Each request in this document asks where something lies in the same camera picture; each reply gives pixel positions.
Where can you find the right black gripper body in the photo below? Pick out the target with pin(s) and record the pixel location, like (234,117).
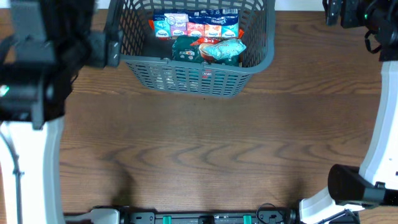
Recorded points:
(331,11)

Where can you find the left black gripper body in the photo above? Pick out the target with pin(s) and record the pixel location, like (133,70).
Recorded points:
(112,50)

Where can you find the orange spaghetti packet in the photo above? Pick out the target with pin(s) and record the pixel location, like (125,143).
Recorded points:
(164,30)

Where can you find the Kleenex tissue multipack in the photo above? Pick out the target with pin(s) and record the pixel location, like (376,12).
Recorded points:
(221,17)

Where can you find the green Nescafe coffee bag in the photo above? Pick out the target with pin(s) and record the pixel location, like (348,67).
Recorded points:
(188,49)

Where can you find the grey plastic lattice basket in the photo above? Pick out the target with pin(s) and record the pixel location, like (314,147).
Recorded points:
(146,55)

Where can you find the mint green wipes packet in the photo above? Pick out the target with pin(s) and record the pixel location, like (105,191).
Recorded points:
(225,49)

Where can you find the beige paper pouch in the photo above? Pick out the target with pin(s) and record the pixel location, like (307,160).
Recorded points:
(176,80)

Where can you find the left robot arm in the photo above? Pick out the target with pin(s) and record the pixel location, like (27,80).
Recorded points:
(33,116)

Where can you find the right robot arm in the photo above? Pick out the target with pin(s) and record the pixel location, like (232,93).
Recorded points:
(374,183)

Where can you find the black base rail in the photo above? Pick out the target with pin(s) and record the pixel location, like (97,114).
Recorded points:
(124,215)

